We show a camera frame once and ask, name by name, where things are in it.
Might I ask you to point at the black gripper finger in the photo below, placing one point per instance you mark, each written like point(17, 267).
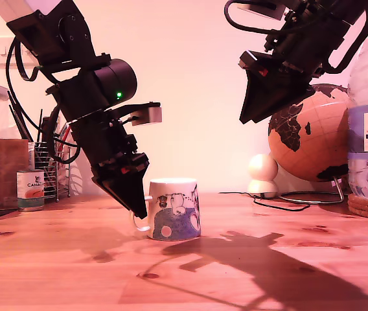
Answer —
point(268, 97)
point(143, 194)
point(284, 108)
point(122, 191)

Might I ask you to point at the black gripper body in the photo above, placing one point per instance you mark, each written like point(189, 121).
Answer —
point(300, 45)
point(109, 145)

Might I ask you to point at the white mug with blue cartoon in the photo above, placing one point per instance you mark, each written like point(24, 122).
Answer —
point(174, 223)

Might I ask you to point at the red pencil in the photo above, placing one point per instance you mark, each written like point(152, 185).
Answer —
point(64, 136)

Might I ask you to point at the cork globe with dark continents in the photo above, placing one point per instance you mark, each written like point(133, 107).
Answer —
point(317, 142)

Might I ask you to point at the white labelled tin can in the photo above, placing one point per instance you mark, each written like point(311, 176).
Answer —
point(30, 194)

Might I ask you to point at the black chopstick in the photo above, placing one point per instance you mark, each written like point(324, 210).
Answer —
point(18, 115)
point(18, 123)

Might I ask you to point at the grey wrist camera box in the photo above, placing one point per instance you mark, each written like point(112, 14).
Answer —
point(261, 11)
point(148, 115)

